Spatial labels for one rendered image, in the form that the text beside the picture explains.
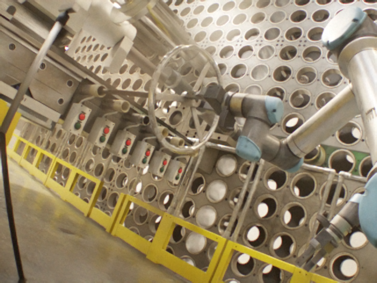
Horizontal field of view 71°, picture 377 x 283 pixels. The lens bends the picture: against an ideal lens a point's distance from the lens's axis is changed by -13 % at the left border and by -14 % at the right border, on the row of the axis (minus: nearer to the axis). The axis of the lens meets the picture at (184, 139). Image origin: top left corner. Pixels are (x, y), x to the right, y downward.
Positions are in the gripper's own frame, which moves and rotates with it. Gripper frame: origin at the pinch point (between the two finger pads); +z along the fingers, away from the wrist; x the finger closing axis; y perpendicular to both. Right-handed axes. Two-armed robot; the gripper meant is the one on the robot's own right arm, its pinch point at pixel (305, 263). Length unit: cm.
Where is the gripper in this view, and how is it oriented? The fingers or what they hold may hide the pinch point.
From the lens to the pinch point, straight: 113.2
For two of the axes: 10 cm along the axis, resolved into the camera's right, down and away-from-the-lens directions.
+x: 5.5, 5.1, 6.6
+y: 4.6, 4.7, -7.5
